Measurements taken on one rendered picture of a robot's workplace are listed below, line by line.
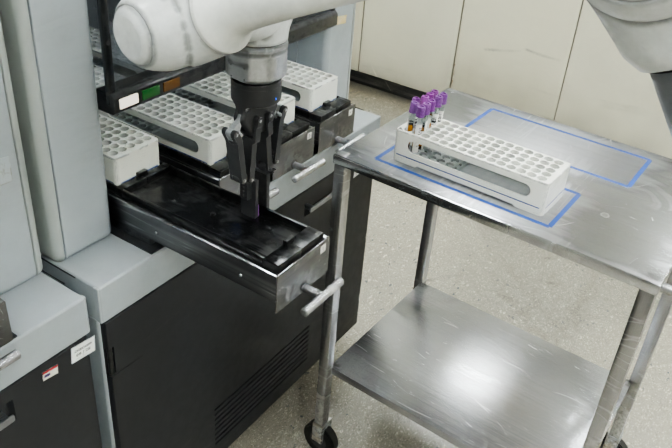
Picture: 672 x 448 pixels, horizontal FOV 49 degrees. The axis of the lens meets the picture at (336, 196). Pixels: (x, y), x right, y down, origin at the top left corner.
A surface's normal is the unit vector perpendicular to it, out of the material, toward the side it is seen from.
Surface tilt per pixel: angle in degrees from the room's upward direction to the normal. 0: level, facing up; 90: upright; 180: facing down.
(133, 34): 94
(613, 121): 90
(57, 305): 0
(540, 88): 90
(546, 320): 0
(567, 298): 0
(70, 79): 90
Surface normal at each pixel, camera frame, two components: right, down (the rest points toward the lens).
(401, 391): 0.07, -0.85
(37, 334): 0.83, 0.34
